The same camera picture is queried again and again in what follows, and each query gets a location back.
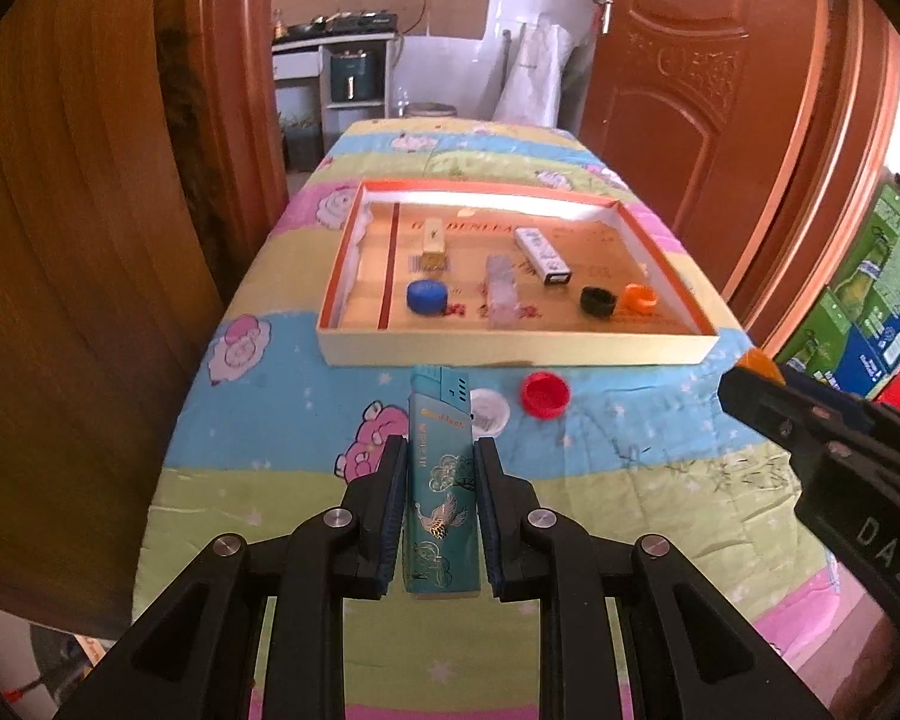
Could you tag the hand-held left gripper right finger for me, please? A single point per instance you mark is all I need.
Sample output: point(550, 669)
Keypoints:
point(489, 517)

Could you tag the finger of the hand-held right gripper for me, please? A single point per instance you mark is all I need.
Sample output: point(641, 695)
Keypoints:
point(765, 401)
point(840, 399)

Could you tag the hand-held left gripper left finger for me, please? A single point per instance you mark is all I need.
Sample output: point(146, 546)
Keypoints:
point(394, 514)

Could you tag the teal bird-print lighter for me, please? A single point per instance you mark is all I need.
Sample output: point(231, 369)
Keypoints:
point(442, 480)

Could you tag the orange bottle cap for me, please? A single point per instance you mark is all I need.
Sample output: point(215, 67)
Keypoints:
point(640, 298)

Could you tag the shallow cardboard box orange rim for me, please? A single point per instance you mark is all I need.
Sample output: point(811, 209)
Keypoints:
point(510, 349)

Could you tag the white cartoon-print lighter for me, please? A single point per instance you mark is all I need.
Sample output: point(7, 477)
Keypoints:
point(544, 256)

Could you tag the green beverage carton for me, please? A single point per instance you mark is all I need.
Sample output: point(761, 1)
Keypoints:
point(832, 349)
point(881, 255)

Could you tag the white bottle cap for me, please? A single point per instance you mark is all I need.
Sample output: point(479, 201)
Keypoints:
point(491, 412)

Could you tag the red bottle cap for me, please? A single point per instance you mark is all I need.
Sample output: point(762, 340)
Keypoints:
point(546, 396)

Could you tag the cartoon printed blanket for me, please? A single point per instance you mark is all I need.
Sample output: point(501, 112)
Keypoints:
point(645, 480)

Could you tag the black bottle cap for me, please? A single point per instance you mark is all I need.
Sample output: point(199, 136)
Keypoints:
point(598, 303)

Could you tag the blue bottle cap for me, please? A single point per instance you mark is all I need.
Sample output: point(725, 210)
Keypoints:
point(426, 296)

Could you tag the carved wooden door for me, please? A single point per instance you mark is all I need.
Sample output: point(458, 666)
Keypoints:
point(667, 90)

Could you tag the potted green plant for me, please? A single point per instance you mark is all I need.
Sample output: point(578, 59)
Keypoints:
point(300, 131)

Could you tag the white plastic bag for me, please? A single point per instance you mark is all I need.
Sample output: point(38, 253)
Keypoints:
point(532, 75)

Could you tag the grey round lid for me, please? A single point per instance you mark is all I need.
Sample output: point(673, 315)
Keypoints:
point(429, 109)

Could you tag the wooden wardrobe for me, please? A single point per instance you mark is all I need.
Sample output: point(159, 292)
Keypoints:
point(67, 240)

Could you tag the dark green air fryer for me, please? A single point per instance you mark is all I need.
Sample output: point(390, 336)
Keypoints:
point(356, 75)

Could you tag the white kitchen counter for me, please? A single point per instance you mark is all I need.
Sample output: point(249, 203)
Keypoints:
point(300, 60)

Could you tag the gas stove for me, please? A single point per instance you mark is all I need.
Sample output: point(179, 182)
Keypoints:
point(345, 22)

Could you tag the wooden door frame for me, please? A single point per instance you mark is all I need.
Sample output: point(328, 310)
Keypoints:
point(225, 90)

